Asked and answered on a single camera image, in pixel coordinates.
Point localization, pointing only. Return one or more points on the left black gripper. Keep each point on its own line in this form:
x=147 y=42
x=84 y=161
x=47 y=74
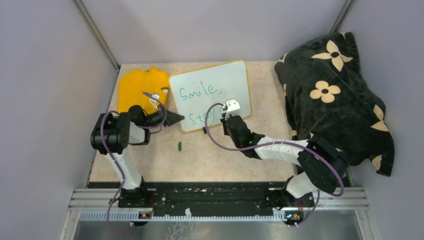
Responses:
x=171 y=118

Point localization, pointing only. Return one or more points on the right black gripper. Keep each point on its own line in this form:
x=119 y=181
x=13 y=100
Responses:
x=226 y=131

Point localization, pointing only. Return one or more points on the whiteboard with yellow frame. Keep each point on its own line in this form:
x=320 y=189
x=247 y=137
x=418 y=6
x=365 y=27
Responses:
x=195 y=91

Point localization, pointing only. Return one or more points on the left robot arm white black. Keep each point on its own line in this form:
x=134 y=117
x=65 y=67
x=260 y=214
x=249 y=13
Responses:
x=114 y=132

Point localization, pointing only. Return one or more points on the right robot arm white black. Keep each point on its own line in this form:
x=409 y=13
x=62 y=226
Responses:
x=321 y=164

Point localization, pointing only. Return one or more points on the yellow folded sweatshirt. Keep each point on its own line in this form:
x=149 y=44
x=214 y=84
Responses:
x=134 y=87

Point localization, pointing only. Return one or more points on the black floral blanket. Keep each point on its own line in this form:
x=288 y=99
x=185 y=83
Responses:
x=326 y=95

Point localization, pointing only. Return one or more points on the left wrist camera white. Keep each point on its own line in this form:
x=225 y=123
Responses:
x=153 y=99

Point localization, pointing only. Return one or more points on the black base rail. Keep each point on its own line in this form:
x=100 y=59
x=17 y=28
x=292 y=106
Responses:
x=211 y=199

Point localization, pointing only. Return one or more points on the white slotted cable duct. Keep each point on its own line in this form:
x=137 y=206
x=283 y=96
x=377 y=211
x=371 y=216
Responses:
x=137 y=216

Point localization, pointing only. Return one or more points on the left metal corner post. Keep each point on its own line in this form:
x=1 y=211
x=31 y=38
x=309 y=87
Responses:
x=90 y=23

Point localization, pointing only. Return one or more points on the metal corner post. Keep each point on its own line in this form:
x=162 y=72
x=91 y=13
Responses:
x=342 y=15
x=90 y=23

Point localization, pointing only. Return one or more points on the right metal corner post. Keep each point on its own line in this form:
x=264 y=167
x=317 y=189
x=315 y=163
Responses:
x=342 y=15

